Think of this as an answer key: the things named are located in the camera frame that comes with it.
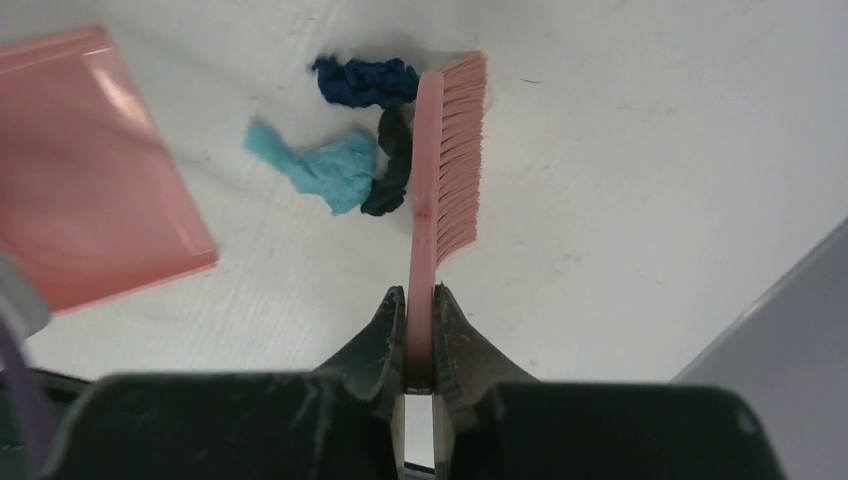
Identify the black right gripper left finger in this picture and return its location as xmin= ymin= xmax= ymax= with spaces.
xmin=315 ymin=286 xmax=406 ymax=479

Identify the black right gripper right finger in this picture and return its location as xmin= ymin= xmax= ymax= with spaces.
xmin=432 ymin=284 xmax=537 ymax=479

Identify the pink hand brush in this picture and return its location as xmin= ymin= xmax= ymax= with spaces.
xmin=405 ymin=52 xmax=488 ymax=394

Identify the pink plastic dustpan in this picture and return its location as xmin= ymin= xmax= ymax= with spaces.
xmin=1 ymin=28 xmax=218 ymax=313

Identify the black paper scrap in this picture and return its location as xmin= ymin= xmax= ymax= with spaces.
xmin=360 ymin=106 xmax=412 ymax=217

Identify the light blue paper scrap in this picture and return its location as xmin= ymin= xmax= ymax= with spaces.
xmin=243 ymin=119 xmax=378 ymax=216

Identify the dark blue paper scrap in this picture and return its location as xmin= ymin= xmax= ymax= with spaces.
xmin=310 ymin=55 xmax=420 ymax=109

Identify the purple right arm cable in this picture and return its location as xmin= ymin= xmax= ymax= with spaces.
xmin=0 ymin=317 xmax=58 ymax=480

